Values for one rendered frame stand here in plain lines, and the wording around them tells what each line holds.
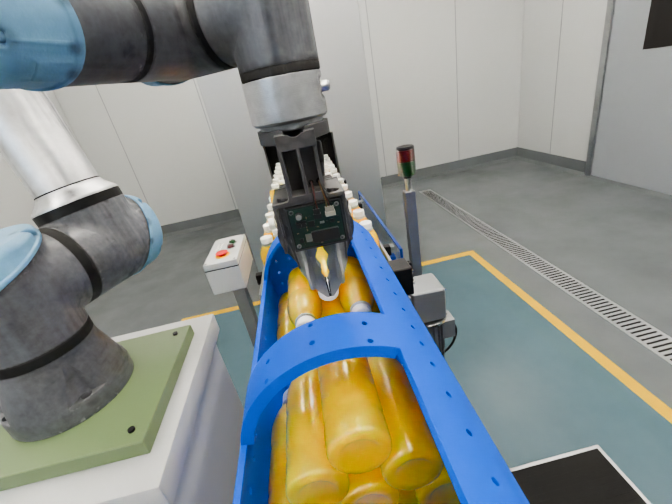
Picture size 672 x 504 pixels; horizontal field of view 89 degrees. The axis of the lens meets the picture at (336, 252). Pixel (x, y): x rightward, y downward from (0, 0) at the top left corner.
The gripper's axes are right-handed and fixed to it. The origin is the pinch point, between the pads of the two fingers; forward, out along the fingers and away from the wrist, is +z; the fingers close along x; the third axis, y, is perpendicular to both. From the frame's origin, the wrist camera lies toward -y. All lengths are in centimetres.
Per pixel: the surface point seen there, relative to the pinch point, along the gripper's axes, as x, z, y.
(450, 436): 7.3, 4.8, 20.5
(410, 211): 35, 23, -78
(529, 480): 53, 111, -27
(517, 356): 91, 126, -94
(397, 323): 7.4, 4.8, 4.9
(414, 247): 35, 38, -78
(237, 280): -26, 23, -52
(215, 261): -31, 16, -54
